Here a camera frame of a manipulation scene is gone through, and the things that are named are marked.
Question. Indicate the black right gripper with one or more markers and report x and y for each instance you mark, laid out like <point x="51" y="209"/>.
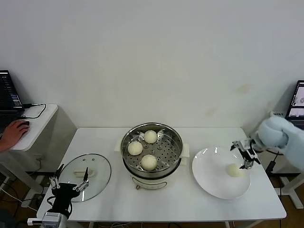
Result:
<point x="248" y="154"/>

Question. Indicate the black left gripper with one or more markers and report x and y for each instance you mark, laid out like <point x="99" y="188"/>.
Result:
<point x="64" y="193"/>

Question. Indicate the white steamed baozi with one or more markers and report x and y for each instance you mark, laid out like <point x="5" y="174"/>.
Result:
<point x="149" y="162"/>
<point x="234" y="171"/>
<point x="150" y="137"/>
<point x="135" y="148"/>

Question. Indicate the round glass pot lid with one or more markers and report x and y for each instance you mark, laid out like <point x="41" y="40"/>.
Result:
<point x="99" y="175"/>

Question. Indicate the black computer mouse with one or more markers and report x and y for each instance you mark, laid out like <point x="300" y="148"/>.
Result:
<point x="26" y="122"/>

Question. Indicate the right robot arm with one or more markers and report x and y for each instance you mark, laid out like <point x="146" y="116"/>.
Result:
<point x="273" y="133"/>

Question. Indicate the person's bare forearm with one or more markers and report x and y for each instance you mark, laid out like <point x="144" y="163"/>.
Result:
<point x="2" y="147"/>

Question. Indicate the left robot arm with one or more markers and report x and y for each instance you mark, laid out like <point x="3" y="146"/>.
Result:
<point x="54" y="219"/>

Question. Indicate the stainless steel steamer basket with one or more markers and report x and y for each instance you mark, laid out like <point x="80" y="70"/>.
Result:
<point x="166" y="161"/>

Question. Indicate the person's bare hand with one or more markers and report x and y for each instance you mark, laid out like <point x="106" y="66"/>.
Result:
<point x="16" y="133"/>

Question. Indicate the white round plate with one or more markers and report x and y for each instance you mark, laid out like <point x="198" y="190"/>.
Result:
<point x="206" y="187"/>

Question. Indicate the cream electric cooker base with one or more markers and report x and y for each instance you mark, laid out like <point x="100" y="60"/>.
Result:
<point x="152" y="184"/>

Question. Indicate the black laptop with mouse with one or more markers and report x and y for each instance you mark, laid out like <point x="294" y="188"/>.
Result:
<point x="7" y="95"/>

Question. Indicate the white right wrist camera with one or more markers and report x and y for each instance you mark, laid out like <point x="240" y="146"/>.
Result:
<point x="240" y="144"/>

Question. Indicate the white wall outlet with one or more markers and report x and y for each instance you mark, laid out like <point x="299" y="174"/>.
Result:
<point x="40" y="157"/>

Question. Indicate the grey laptop showing camera views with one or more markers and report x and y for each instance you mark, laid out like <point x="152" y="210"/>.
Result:
<point x="297" y="102"/>

